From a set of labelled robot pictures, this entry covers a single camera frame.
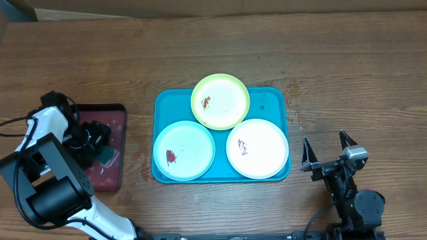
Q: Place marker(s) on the light blue plate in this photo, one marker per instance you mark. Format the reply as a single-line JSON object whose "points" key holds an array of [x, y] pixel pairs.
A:
{"points": [[184, 151]]}

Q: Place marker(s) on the black tray with pink liquid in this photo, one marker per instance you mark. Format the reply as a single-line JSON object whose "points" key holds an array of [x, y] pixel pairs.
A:
{"points": [[108, 176]]}

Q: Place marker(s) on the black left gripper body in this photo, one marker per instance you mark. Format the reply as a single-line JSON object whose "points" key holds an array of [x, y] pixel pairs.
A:
{"points": [[85, 135]]}

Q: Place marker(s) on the white plate with pink rim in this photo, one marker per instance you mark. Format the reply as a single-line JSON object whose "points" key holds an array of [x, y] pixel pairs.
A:
{"points": [[257, 149]]}

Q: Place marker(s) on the cardboard back wall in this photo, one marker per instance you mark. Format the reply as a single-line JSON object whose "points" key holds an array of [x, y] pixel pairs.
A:
{"points": [[25, 10]]}

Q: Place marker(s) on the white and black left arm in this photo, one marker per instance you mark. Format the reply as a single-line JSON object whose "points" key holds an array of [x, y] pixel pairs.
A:
{"points": [[69, 152]]}

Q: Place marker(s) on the green scrubbing sponge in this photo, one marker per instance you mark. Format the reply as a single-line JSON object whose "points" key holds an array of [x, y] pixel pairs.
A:
{"points": [[105, 154]]}

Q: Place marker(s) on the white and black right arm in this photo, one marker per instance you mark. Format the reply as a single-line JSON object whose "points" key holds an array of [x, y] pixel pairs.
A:
{"points": [[359, 212]]}

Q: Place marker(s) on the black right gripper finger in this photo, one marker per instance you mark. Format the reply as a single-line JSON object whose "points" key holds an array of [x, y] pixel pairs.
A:
{"points": [[309, 159], [346, 140]]}

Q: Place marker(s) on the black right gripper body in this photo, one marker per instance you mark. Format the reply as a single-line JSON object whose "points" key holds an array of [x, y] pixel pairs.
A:
{"points": [[325, 170]]}

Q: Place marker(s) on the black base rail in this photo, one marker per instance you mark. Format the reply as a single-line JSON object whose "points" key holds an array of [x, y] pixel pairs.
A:
{"points": [[295, 235]]}

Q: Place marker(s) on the blue plastic tray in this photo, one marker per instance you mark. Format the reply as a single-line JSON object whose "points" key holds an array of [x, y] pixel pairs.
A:
{"points": [[173, 105]]}

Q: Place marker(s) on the yellow-green rimmed plate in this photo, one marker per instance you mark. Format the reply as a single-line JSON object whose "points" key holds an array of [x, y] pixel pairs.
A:
{"points": [[220, 101]]}

